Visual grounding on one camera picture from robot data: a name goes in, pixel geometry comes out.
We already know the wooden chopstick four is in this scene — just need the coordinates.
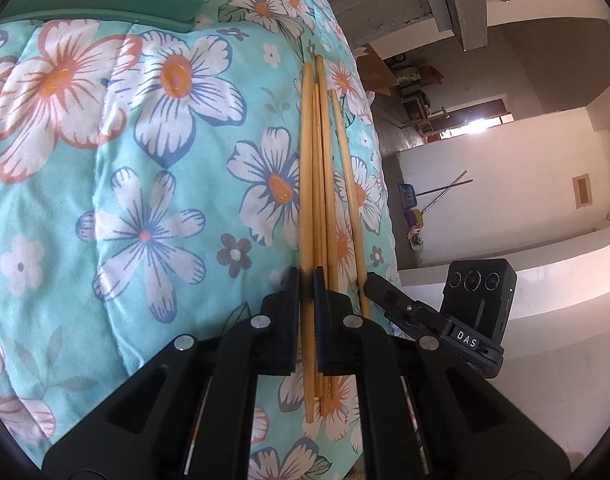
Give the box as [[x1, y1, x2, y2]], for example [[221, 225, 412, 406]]
[[328, 90, 371, 318]]

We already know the wooden chopstick three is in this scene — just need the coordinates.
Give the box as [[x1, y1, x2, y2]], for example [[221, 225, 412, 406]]
[[313, 55, 341, 416]]

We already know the wooden chopstick one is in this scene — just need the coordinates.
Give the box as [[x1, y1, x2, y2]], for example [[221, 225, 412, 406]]
[[299, 63, 316, 424]]

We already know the broom and dustpan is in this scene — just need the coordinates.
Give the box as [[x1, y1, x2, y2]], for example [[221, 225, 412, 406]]
[[397, 170, 473, 254]]

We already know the floral quilted cloth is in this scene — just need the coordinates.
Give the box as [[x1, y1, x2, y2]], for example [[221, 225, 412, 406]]
[[0, 0, 399, 464]]

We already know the cardboard box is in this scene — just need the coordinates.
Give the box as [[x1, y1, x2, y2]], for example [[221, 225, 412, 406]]
[[353, 44, 398, 96]]

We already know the black camera box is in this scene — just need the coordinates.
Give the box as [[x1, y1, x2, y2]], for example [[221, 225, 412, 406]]
[[439, 258, 518, 339]]

